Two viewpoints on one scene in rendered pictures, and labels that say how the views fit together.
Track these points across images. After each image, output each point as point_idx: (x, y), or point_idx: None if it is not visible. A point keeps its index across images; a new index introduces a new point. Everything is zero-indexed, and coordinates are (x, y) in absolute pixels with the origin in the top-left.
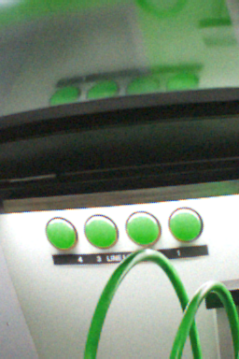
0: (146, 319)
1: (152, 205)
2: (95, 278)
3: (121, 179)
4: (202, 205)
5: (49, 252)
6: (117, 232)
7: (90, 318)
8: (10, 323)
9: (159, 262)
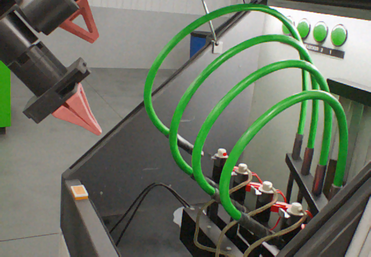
0: None
1: (328, 20)
2: (292, 55)
3: (321, 2)
4: (351, 26)
5: None
6: (309, 30)
7: (282, 79)
8: (242, 67)
9: (287, 26)
